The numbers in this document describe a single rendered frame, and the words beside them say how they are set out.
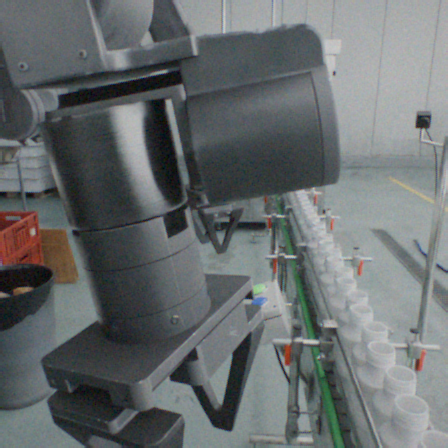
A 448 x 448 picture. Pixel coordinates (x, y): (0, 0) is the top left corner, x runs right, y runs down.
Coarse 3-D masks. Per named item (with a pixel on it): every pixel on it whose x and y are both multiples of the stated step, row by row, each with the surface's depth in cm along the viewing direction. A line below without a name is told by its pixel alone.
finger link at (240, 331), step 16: (240, 304) 23; (256, 304) 26; (224, 320) 22; (240, 320) 23; (256, 320) 25; (208, 336) 21; (224, 336) 22; (240, 336) 23; (256, 336) 25; (192, 352) 20; (208, 352) 20; (224, 352) 22; (240, 352) 25; (176, 368) 20; (192, 368) 20; (208, 368) 20; (240, 368) 25; (192, 384) 20; (208, 384) 28; (240, 384) 26; (208, 400) 27; (224, 400) 27; (240, 400) 27; (208, 416) 28; (224, 416) 27
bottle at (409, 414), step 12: (396, 396) 51; (408, 396) 52; (396, 408) 50; (408, 408) 52; (420, 408) 51; (396, 420) 50; (408, 420) 49; (420, 420) 48; (384, 432) 51; (396, 432) 50; (408, 432) 49; (420, 432) 49; (384, 444) 51; (396, 444) 50; (408, 444) 49
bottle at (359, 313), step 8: (352, 304) 74; (360, 304) 74; (352, 312) 72; (360, 312) 75; (368, 312) 71; (352, 320) 72; (360, 320) 71; (368, 320) 72; (344, 328) 74; (352, 328) 73; (360, 328) 72; (344, 336) 73; (352, 336) 72; (360, 336) 72; (344, 344) 73; (352, 344) 72; (352, 352) 72; (344, 360) 74; (344, 368) 74; (344, 376) 75; (336, 384) 77; (344, 384) 75
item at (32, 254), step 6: (30, 246) 328; (36, 246) 341; (24, 252) 319; (30, 252) 330; (36, 252) 340; (12, 258) 302; (18, 258) 312; (24, 258) 351; (30, 258) 331; (36, 258) 340; (42, 258) 350; (6, 264) 293; (42, 264) 350
